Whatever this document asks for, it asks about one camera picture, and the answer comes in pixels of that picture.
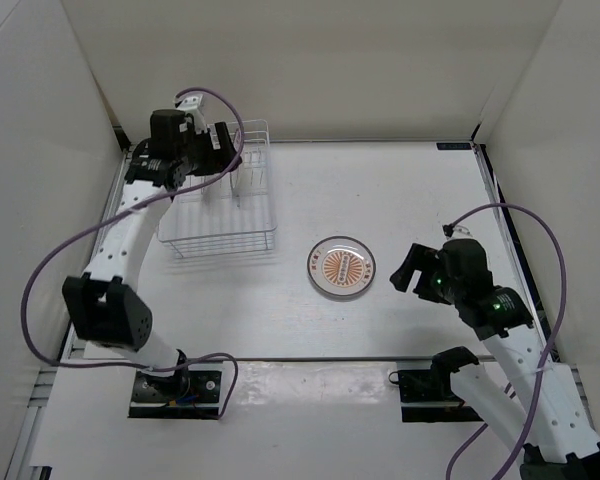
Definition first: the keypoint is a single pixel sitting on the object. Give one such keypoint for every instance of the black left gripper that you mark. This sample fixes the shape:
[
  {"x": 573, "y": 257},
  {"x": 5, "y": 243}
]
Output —
[{"x": 224, "y": 156}]

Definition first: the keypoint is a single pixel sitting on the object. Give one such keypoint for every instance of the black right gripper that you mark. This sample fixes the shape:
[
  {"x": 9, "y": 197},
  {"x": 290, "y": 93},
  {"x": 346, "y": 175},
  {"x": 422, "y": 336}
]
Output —
[{"x": 419, "y": 258}]

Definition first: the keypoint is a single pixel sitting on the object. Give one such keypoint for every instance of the white plate orange sun pattern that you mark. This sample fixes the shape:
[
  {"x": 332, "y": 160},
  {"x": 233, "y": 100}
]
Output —
[{"x": 341, "y": 267}]

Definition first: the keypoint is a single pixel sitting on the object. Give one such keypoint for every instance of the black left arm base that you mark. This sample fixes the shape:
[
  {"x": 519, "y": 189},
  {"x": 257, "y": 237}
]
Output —
[{"x": 195, "y": 397}]

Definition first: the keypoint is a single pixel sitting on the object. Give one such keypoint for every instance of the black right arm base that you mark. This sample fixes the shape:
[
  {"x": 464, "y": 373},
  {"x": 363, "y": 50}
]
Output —
[{"x": 424, "y": 399}]

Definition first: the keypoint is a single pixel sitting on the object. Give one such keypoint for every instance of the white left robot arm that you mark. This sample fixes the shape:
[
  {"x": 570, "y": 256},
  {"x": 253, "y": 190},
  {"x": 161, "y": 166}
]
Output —
[{"x": 103, "y": 304}]

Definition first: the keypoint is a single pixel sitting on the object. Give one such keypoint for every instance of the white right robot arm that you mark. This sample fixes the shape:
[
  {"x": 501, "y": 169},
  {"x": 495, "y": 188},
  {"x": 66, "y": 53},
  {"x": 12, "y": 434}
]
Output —
[{"x": 544, "y": 426}]

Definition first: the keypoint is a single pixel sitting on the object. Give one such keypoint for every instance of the white plate middle in rack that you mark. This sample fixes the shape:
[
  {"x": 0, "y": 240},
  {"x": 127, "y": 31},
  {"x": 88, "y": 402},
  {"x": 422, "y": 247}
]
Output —
[{"x": 238, "y": 145}]

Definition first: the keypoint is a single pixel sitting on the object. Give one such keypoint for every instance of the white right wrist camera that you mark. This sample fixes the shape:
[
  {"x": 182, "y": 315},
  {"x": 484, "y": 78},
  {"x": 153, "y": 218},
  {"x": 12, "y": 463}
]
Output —
[{"x": 456, "y": 232}]

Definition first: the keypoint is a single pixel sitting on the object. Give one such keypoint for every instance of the white wire dish rack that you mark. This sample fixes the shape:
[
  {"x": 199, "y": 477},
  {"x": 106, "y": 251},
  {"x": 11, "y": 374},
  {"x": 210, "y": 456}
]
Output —
[{"x": 235, "y": 215}]

